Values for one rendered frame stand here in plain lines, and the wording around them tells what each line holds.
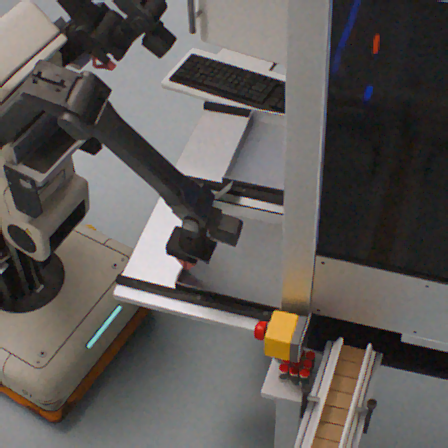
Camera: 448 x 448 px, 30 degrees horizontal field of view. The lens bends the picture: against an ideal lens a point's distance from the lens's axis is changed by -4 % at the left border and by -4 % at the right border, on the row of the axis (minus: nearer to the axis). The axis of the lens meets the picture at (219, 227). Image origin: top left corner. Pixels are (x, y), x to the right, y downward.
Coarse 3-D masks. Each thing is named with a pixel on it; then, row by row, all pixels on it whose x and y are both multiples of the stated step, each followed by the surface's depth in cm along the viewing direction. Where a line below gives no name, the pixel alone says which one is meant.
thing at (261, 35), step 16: (208, 0) 255; (224, 0) 251; (240, 0) 248; (256, 0) 245; (272, 0) 242; (208, 16) 259; (224, 16) 256; (240, 16) 253; (256, 16) 250; (272, 16) 247; (208, 32) 264; (224, 32) 261; (240, 32) 258; (256, 32) 255; (272, 32) 251; (240, 48) 263; (256, 48) 259; (272, 48) 256
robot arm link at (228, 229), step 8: (216, 208) 181; (208, 216) 180; (216, 216) 180; (224, 216) 181; (232, 216) 181; (184, 224) 178; (192, 224) 176; (208, 224) 180; (216, 224) 180; (224, 224) 180; (232, 224) 180; (240, 224) 181; (216, 232) 181; (224, 232) 181; (232, 232) 180; (240, 232) 181; (216, 240) 183; (224, 240) 182; (232, 240) 181
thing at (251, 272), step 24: (240, 216) 210; (264, 216) 207; (240, 240) 205; (264, 240) 205; (216, 264) 201; (240, 264) 201; (264, 264) 200; (192, 288) 193; (216, 288) 196; (240, 288) 196; (264, 288) 196
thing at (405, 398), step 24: (336, 336) 187; (384, 360) 182; (408, 360) 182; (432, 360) 181; (384, 384) 187; (408, 384) 184; (432, 384) 181; (384, 408) 195; (408, 408) 192; (432, 408) 189; (384, 432) 204; (408, 432) 200; (432, 432) 197
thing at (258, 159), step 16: (256, 112) 230; (256, 128) 230; (272, 128) 230; (240, 144) 224; (256, 144) 226; (272, 144) 226; (240, 160) 223; (256, 160) 222; (272, 160) 222; (224, 176) 215; (240, 176) 219; (256, 176) 219; (272, 176) 218; (272, 192) 213
